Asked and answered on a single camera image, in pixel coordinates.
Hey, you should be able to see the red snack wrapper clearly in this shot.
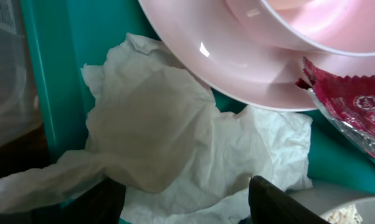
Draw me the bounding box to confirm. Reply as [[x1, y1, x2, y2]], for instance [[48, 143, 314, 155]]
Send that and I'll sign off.
[[296, 57, 375, 159]]

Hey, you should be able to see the cooked white rice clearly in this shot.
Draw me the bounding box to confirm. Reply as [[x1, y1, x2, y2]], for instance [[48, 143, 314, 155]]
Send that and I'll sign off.
[[321, 204, 363, 224]]

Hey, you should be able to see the clear plastic bin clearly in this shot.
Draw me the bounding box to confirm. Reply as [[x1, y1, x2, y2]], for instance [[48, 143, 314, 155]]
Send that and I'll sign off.
[[0, 0, 42, 147]]

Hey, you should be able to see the pink cup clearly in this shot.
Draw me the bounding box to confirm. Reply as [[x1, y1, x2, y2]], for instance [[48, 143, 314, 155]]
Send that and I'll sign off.
[[227, 0, 375, 57]]

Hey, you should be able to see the black plastic tray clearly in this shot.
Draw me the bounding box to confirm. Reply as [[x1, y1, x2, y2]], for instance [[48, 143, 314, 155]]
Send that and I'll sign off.
[[0, 125, 50, 178]]

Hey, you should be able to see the white napkin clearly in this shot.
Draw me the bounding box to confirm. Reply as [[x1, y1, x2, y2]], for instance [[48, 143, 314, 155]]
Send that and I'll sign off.
[[0, 34, 312, 223]]

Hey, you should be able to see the pink round plate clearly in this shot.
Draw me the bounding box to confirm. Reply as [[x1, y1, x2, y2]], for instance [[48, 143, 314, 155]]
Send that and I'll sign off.
[[139, 0, 375, 111]]

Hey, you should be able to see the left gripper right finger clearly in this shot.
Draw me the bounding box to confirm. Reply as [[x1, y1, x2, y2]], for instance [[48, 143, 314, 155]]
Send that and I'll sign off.
[[248, 175, 329, 224]]

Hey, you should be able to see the grey bowl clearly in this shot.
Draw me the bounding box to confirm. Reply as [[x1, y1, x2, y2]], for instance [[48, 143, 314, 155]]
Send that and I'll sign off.
[[287, 180, 375, 224]]

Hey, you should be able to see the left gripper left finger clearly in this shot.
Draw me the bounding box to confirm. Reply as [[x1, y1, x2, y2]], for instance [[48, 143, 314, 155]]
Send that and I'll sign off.
[[0, 178, 126, 224]]

